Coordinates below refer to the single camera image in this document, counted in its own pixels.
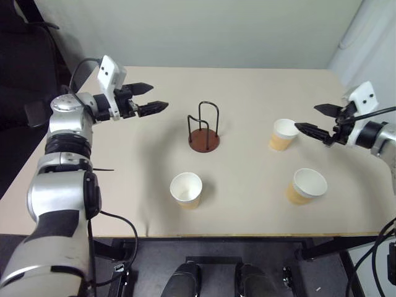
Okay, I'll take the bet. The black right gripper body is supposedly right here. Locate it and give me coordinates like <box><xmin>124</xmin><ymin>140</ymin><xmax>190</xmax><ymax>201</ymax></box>
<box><xmin>323</xmin><ymin>102</ymin><xmax>357</xmax><ymax>147</ymax></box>

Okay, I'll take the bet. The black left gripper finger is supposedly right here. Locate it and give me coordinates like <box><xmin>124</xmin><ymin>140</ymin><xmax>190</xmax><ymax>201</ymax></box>
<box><xmin>129</xmin><ymin>82</ymin><xmax>154</xmax><ymax>97</ymax></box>
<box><xmin>137</xmin><ymin>100</ymin><xmax>170</xmax><ymax>118</ymax></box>

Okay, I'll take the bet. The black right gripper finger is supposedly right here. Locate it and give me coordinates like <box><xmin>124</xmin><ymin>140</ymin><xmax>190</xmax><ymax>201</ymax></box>
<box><xmin>313</xmin><ymin>103</ymin><xmax>343</xmax><ymax>118</ymax></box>
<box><xmin>293</xmin><ymin>122</ymin><xmax>330</xmax><ymax>144</ymax></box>

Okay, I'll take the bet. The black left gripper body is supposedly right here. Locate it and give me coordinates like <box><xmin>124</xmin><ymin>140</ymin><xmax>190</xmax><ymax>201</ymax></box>
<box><xmin>114</xmin><ymin>85</ymin><xmax>140</xmax><ymax>120</ymax></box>

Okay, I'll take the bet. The tan paper cup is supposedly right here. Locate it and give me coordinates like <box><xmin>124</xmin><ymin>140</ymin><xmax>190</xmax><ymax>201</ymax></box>
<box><xmin>169</xmin><ymin>172</ymin><xmax>204</xmax><ymax>210</ymax></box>
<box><xmin>267</xmin><ymin>118</ymin><xmax>300</xmax><ymax>152</ymax></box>
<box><xmin>285</xmin><ymin>168</ymin><xmax>329</xmax><ymax>207</ymax></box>

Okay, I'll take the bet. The black office chair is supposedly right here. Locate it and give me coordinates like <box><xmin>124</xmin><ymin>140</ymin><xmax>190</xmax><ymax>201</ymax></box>
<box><xmin>0</xmin><ymin>0</ymin><xmax>80</xmax><ymax>132</ymax></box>

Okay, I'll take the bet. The white cabinet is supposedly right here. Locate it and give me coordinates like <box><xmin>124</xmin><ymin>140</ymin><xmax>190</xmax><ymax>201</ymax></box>
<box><xmin>346</xmin><ymin>243</ymin><xmax>396</xmax><ymax>297</ymax></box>

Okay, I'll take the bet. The dark rounded shape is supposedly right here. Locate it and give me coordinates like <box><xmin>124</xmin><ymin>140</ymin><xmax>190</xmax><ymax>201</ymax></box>
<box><xmin>161</xmin><ymin>262</ymin><xmax>202</xmax><ymax>297</ymax></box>
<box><xmin>236</xmin><ymin>262</ymin><xmax>273</xmax><ymax>297</ymax></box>

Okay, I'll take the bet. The black floor platform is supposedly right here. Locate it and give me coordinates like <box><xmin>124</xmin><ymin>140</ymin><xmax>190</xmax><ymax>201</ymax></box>
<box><xmin>184</xmin><ymin>255</ymin><xmax>243</xmax><ymax>266</ymax></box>

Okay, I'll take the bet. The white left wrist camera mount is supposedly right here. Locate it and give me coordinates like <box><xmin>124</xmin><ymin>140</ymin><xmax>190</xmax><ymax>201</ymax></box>
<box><xmin>97</xmin><ymin>54</ymin><xmax>127</xmax><ymax>121</ymax></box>

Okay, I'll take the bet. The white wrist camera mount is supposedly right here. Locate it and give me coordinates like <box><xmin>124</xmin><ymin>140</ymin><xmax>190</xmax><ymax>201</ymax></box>
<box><xmin>97</xmin><ymin>54</ymin><xmax>127</xmax><ymax>121</ymax></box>
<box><xmin>345</xmin><ymin>80</ymin><xmax>381</xmax><ymax>147</ymax></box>

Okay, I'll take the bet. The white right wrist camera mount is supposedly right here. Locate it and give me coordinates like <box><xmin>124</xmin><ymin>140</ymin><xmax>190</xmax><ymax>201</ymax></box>
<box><xmin>345</xmin><ymin>80</ymin><xmax>381</xmax><ymax>147</ymax></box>

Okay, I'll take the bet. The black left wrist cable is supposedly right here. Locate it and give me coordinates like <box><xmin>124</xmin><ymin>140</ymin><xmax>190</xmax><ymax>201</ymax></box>
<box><xmin>69</xmin><ymin>57</ymin><xmax>105</xmax><ymax>93</ymax></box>

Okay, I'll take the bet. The brown wire cup holder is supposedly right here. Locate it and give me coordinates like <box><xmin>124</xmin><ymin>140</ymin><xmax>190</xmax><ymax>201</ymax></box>
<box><xmin>186</xmin><ymin>100</ymin><xmax>222</xmax><ymax>153</ymax></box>

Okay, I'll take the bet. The black left shoulder cable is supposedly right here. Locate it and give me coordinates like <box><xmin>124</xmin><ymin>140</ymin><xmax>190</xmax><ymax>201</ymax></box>
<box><xmin>86</xmin><ymin>210</ymin><xmax>139</xmax><ymax>297</ymax></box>

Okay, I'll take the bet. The black table frame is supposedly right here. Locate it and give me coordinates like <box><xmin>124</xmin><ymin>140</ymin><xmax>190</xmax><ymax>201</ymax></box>
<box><xmin>92</xmin><ymin>232</ymin><xmax>383</xmax><ymax>261</ymax></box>

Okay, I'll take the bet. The black hanging cable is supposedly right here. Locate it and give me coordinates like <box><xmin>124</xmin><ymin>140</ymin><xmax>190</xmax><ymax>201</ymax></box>
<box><xmin>368</xmin><ymin>229</ymin><xmax>396</xmax><ymax>297</ymax></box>
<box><xmin>353</xmin><ymin>217</ymin><xmax>396</xmax><ymax>281</ymax></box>

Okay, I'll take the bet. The black table foot bracket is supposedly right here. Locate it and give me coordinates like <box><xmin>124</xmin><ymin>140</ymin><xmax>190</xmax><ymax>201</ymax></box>
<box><xmin>282</xmin><ymin>265</ymin><xmax>294</xmax><ymax>286</ymax></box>
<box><xmin>113</xmin><ymin>261</ymin><xmax>130</xmax><ymax>297</ymax></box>

